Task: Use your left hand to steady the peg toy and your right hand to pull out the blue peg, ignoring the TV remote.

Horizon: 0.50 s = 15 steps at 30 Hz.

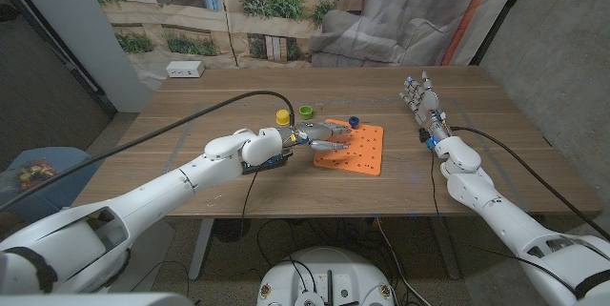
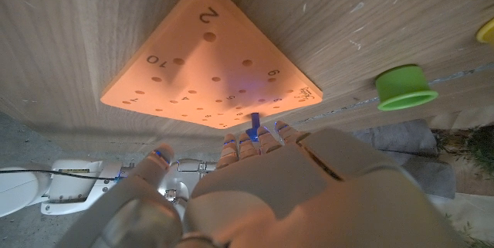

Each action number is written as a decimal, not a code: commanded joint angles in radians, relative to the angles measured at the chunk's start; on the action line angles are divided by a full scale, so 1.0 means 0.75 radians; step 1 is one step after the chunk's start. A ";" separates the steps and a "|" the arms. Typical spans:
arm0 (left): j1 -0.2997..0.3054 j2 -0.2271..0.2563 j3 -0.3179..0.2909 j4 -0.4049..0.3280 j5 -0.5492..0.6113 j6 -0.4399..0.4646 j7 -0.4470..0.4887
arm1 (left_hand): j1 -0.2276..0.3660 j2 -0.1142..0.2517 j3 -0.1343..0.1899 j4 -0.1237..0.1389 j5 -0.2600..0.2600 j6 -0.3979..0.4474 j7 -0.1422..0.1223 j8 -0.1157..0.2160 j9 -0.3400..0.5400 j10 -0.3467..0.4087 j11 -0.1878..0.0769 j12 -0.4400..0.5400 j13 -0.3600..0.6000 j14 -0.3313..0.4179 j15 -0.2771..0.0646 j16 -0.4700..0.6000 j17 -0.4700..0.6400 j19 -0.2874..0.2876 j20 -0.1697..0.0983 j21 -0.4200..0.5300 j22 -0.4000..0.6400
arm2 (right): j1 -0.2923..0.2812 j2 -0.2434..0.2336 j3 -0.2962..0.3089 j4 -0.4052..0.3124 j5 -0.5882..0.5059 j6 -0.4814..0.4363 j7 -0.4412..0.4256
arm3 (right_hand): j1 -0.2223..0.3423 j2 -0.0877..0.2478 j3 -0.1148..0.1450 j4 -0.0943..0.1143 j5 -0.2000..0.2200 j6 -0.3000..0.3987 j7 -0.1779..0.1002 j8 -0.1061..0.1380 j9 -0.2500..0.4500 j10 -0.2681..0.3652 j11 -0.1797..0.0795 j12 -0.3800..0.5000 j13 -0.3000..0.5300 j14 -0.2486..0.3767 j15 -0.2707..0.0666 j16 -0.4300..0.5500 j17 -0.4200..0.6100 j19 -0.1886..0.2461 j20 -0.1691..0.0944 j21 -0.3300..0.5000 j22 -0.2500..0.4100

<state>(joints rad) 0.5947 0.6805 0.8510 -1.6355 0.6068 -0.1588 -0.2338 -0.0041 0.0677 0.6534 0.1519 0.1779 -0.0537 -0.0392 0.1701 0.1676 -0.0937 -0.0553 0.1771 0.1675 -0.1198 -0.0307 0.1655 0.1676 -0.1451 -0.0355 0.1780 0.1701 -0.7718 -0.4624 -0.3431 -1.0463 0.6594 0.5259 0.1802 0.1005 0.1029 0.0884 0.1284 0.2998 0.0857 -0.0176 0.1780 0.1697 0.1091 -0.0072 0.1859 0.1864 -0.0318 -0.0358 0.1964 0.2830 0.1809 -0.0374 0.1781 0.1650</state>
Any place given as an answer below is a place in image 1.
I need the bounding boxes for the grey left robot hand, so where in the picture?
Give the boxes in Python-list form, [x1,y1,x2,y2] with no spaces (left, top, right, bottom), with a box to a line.
[278,122,353,153]

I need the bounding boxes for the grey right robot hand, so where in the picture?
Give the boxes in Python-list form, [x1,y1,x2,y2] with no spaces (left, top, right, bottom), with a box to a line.
[399,70,452,144]

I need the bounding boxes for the orange peg board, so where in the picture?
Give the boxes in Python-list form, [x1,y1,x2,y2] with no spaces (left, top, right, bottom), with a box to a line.
[313,118,385,177]

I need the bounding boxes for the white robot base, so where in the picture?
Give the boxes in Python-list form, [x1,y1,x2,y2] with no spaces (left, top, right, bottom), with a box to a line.
[255,247,397,306]

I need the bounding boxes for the black TV remote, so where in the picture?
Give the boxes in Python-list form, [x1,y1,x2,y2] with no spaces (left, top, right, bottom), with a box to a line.
[240,152,295,176]

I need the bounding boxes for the printed fabric backdrop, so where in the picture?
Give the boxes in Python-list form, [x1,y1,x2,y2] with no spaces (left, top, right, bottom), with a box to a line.
[78,0,533,91]

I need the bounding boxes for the black backdrop stand pole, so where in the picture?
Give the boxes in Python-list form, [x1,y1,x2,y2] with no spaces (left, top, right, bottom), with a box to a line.
[469,0,538,67]

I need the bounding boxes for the black round floor object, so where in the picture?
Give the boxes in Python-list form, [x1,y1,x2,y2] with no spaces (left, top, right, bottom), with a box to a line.
[213,218,253,244]

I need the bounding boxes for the white power strip box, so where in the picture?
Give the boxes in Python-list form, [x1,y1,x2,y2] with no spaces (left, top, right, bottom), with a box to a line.
[165,60,206,79]

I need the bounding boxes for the grey table leg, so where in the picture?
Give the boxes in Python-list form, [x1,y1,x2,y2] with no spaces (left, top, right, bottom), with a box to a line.
[428,214,462,281]

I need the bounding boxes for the white table leg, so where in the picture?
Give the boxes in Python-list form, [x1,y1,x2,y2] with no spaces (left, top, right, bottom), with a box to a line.
[188,218,215,282]

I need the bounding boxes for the clear bag of colourful toys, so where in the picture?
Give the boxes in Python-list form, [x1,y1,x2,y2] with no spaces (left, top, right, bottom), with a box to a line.
[0,157,61,193]

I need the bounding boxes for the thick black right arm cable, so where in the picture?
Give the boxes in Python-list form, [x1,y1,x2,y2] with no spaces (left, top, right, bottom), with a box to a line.
[450,126,610,243]

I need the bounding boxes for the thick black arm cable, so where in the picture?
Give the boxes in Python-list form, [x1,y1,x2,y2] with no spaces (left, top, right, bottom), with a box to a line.
[450,126,610,243]
[0,90,296,213]

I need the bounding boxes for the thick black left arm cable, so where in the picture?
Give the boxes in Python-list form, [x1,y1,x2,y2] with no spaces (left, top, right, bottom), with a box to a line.
[0,90,296,213]

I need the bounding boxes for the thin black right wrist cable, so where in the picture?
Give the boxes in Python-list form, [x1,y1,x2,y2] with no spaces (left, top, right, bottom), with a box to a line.
[430,147,580,296]

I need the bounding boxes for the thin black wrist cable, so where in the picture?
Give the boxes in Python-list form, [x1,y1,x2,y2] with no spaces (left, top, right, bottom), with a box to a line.
[240,170,261,235]
[430,147,580,296]

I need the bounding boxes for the thin black left wrist cable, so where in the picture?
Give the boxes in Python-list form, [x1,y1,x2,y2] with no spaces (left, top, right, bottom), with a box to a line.
[240,170,261,235]

